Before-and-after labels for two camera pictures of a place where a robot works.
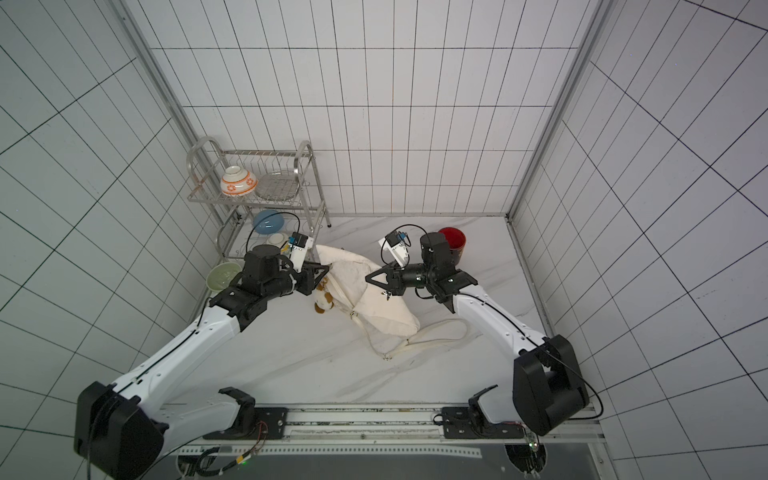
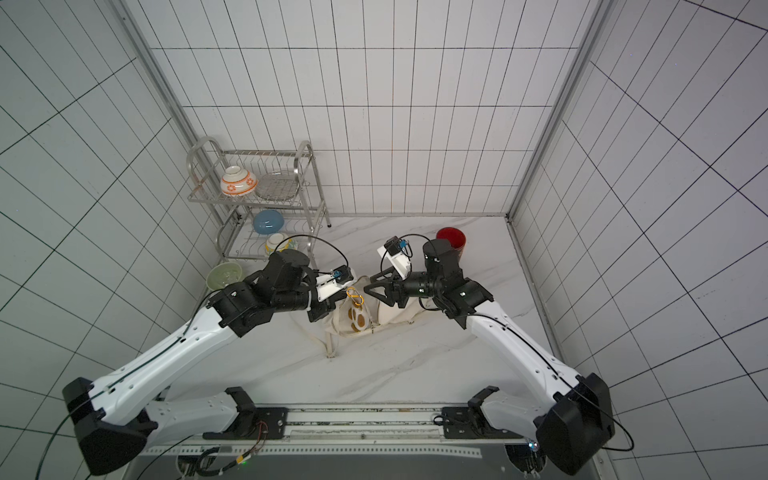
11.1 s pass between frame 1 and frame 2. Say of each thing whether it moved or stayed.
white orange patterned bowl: stayed
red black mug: stayed
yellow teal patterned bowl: stayed
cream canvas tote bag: moved
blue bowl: stayed
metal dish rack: stayed
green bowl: stayed
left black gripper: moved
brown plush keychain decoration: moved
